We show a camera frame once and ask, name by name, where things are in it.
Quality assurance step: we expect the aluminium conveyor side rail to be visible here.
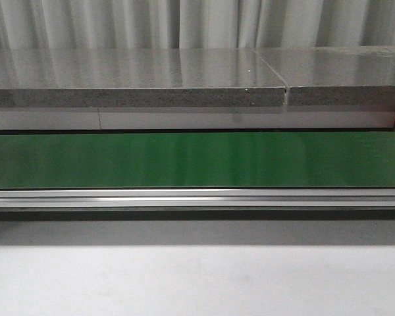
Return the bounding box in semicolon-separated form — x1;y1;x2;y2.
0;188;395;211

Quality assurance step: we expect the grey pleated curtain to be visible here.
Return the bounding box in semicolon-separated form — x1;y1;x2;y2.
0;1;395;49

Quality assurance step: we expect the grey stone counter slab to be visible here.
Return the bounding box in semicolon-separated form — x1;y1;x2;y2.
0;49;285;108

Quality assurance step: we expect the green conveyor belt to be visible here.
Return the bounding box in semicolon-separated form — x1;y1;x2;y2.
0;132;395;189

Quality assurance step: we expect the white counter base panel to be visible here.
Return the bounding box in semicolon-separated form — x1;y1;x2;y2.
0;106;395;130

